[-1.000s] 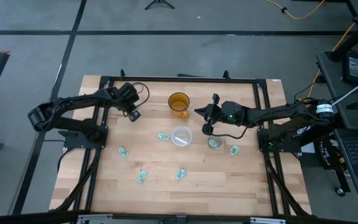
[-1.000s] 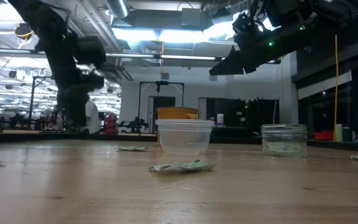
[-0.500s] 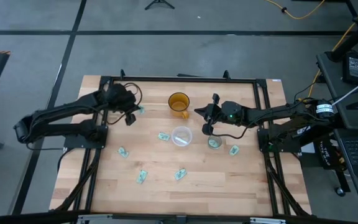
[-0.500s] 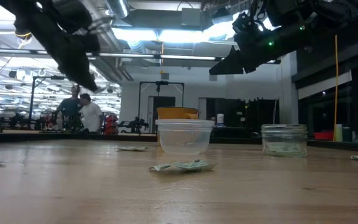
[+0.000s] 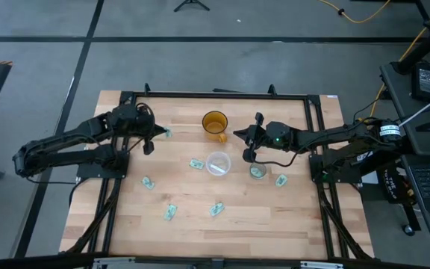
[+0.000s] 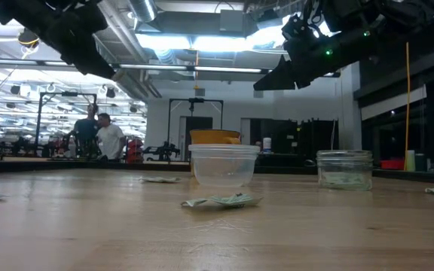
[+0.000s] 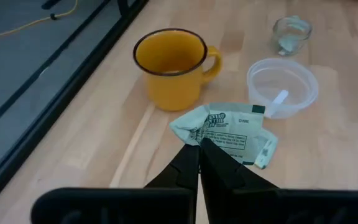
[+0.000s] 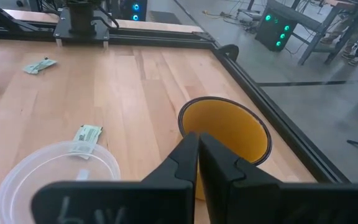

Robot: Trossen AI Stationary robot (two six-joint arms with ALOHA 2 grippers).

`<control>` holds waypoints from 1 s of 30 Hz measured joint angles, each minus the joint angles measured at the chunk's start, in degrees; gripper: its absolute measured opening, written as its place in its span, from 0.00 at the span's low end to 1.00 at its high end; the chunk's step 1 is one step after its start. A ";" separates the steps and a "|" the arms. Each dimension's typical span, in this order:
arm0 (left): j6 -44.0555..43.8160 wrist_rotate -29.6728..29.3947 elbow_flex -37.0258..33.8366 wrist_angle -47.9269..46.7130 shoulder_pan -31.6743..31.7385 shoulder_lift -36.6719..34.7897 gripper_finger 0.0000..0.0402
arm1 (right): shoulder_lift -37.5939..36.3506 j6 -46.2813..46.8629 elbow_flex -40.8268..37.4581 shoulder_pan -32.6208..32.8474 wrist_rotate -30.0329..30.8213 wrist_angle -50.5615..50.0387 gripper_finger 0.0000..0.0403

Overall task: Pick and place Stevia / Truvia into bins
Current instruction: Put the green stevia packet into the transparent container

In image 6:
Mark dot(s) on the red equipment stack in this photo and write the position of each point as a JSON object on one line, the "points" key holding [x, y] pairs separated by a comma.
{"points": [[135, 150]]}

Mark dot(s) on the silver ventilation duct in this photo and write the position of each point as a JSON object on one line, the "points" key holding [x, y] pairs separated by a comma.
{"points": [[141, 9]]}

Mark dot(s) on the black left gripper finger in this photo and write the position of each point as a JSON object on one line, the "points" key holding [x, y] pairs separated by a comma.
{"points": [[102, 67]]}

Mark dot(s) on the person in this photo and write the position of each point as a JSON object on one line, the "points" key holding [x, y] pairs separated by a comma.
{"points": [[86, 131], [110, 141]]}

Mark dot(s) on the yellow bowl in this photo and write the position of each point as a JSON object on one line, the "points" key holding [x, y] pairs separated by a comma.
{"points": [[209, 137]]}

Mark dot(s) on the white cup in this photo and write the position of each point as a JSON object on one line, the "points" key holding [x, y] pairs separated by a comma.
{"points": [[410, 161]]}

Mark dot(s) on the round ceiling lamp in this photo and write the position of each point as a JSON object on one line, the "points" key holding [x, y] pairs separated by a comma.
{"points": [[28, 37]]}

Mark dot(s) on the grey ceiling box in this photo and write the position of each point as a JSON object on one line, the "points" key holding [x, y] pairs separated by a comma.
{"points": [[232, 20]]}

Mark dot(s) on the yellow vertical pole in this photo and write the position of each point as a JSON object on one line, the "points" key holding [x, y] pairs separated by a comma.
{"points": [[407, 113]]}

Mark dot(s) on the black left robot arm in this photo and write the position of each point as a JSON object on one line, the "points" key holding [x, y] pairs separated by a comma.
{"points": [[25, 11]]}

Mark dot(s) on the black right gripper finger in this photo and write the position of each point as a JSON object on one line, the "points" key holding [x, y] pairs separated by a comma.
{"points": [[304, 80], [277, 77]]}

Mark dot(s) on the black background robot arm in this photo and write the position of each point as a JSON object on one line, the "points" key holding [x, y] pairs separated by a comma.
{"points": [[162, 150]]}

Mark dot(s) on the clear plastic food container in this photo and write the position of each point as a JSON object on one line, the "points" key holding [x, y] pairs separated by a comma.
{"points": [[222, 165]]}

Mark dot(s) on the wide black metal frame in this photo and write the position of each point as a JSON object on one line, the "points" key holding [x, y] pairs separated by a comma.
{"points": [[66, 94]]}

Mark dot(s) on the red bin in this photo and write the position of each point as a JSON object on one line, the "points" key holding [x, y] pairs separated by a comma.
{"points": [[391, 164]]}

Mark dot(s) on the dark background workbench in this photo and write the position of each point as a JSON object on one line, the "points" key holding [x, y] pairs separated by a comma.
{"points": [[32, 164]]}

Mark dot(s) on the black partition panels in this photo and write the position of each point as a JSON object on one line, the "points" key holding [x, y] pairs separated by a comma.
{"points": [[296, 135]]}

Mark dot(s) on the black frame with camera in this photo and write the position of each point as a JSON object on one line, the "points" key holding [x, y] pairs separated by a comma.
{"points": [[196, 100]]}

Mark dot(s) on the white canister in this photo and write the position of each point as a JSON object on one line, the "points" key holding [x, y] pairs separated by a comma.
{"points": [[267, 145]]}

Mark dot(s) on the long ceiling light bar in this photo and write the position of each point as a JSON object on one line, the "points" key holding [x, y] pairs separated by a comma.
{"points": [[187, 68]]}

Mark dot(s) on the clear glass jar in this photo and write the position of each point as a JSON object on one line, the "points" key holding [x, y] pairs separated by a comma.
{"points": [[345, 169]]}

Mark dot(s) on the dark green cup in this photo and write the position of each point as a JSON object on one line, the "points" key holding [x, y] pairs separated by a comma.
{"points": [[420, 162]]}

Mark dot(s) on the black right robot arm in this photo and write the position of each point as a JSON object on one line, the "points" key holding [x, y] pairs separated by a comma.
{"points": [[409, 19]]}

